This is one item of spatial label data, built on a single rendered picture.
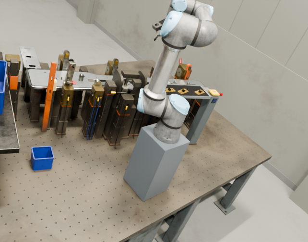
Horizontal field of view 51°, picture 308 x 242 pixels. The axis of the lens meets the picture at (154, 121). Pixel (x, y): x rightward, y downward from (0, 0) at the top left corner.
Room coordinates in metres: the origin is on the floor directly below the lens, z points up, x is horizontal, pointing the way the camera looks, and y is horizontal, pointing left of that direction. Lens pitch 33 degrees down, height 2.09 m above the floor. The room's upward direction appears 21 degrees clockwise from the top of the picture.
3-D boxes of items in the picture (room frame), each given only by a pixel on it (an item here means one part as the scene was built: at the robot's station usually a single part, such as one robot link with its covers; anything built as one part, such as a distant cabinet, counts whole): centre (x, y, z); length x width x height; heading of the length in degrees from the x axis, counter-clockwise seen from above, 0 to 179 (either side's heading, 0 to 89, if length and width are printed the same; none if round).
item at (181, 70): (2.53, -0.08, 0.88); 0.14 x 0.09 x 0.36; 37
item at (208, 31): (1.58, -0.06, 1.69); 0.49 x 0.11 x 0.12; 9
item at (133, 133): (1.86, 0.12, 0.89); 0.12 x 0.07 x 0.38; 37
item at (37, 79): (2.03, 0.26, 1.00); 1.38 x 0.22 x 0.02; 127
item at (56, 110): (1.72, 0.66, 0.84); 0.07 x 0.04 x 0.29; 127
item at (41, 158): (1.28, 0.51, 0.75); 0.11 x 0.10 x 0.09; 127
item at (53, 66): (1.55, 0.64, 0.95); 0.03 x 0.01 x 0.50; 127
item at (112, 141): (1.68, 0.19, 0.89); 0.09 x 0.08 x 0.38; 37
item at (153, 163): (1.43, -0.09, 0.90); 0.20 x 0.20 x 0.40; 53
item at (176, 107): (1.43, -0.08, 1.27); 0.13 x 0.12 x 0.14; 99
